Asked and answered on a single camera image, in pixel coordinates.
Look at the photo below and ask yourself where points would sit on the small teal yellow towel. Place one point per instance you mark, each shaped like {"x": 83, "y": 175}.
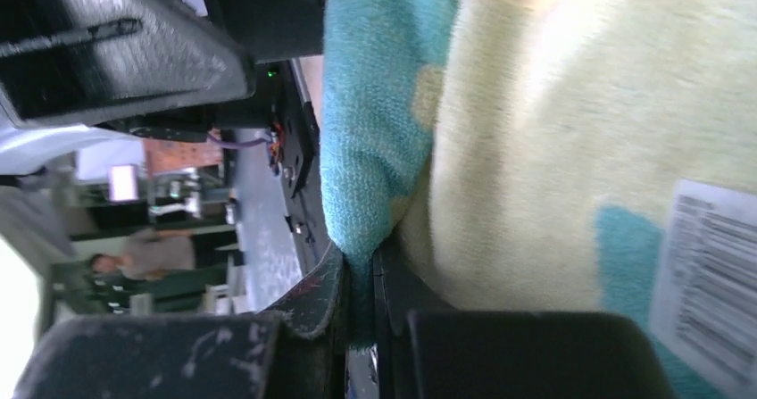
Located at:
{"x": 526, "y": 152}

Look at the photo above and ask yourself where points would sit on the white barcode care label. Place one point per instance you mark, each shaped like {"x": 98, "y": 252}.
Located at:
{"x": 704, "y": 298}

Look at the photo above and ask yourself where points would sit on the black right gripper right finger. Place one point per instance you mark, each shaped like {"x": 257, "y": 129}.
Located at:
{"x": 428, "y": 349}

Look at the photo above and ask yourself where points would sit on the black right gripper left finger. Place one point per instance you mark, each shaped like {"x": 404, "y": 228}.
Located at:
{"x": 293, "y": 349}

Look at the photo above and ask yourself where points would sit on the person in background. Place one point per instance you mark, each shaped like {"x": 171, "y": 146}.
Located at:
{"x": 149, "y": 254}

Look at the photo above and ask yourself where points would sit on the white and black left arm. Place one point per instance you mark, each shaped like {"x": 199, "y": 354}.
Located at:
{"x": 26, "y": 150}

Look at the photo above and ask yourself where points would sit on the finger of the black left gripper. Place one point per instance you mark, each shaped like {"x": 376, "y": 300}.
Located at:
{"x": 68, "y": 62}
{"x": 272, "y": 30}

